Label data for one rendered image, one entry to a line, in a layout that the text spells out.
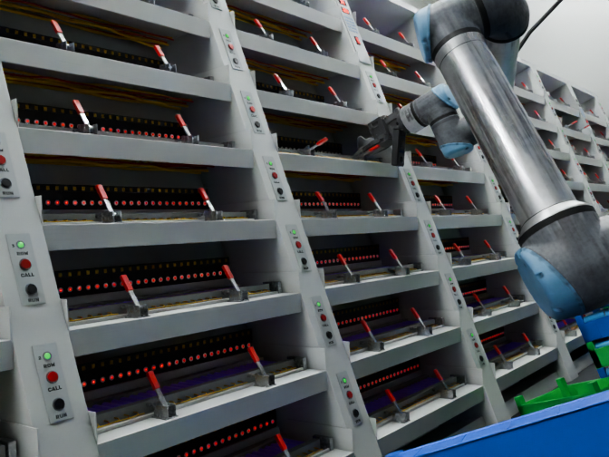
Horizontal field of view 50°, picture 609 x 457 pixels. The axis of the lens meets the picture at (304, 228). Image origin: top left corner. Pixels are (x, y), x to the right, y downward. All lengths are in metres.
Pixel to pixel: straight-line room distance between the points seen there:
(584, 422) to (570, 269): 0.57
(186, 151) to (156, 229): 0.23
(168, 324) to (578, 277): 0.74
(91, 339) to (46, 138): 0.38
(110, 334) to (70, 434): 0.19
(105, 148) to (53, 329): 0.40
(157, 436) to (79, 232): 0.38
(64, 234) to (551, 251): 0.86
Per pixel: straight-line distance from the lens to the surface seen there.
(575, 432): 0.70
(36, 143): 1.29
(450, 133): 2.02
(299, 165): 1.79
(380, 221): 1.97
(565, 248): 1.25
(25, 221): 1.19
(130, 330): 1.23
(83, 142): 1.34
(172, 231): 1.37
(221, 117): 1.74
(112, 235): 1.28
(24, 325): 1.13
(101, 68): 1.48
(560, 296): 1.23
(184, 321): 1.30
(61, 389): 1.12
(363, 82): 2.32
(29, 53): 1.40
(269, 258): 1.61
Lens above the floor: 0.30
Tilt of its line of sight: 13 degrees up
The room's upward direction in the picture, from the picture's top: 19 degrees counter-clockwise
